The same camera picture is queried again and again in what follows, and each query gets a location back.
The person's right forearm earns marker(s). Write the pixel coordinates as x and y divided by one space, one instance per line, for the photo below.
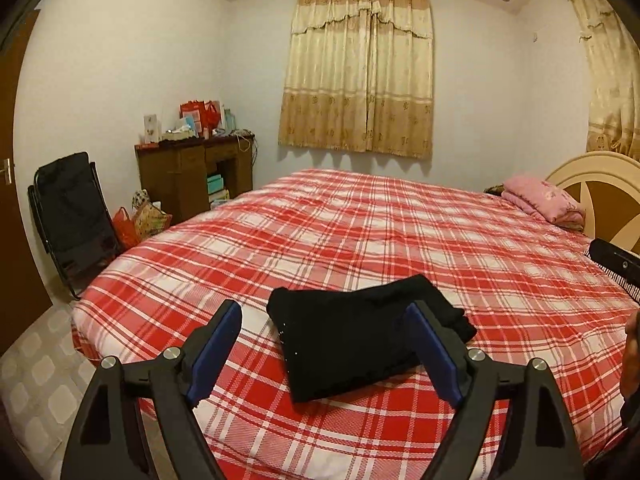
631 360

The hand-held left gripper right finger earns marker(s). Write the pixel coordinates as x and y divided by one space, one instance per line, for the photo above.
435 355

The brown wooden door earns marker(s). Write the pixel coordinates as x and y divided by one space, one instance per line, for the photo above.
20 210

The teal box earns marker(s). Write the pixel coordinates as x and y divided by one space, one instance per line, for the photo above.
216 184

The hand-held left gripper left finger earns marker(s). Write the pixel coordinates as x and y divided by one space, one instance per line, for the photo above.
215 355

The tissue box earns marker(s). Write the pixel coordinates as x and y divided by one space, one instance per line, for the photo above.
177 135

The red plastic bag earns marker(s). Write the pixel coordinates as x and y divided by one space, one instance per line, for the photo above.
125 230

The cream bed headboard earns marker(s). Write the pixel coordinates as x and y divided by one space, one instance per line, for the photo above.
600 170

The beige patterned window curtain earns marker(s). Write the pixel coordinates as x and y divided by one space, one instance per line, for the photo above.
355 70
610 70

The white standing card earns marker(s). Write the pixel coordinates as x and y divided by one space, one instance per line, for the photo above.
152 129

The pink folded blanket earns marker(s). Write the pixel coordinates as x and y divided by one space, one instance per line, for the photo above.
545 200

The red plaid bed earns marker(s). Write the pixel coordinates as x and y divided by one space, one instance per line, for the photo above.
375 230

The grey striped pillow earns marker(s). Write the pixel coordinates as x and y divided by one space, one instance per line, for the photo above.
622 285

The red gift bag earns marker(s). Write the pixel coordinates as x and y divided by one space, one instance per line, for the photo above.
200 115

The brown wooden desk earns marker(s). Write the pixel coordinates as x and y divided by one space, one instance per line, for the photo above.
170 175

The black folding chair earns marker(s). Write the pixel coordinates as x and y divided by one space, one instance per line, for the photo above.
75 220

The patterned paper gift bag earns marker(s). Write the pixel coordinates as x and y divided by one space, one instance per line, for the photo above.
150 217

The black pants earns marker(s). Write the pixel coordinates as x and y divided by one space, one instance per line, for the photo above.
350 340

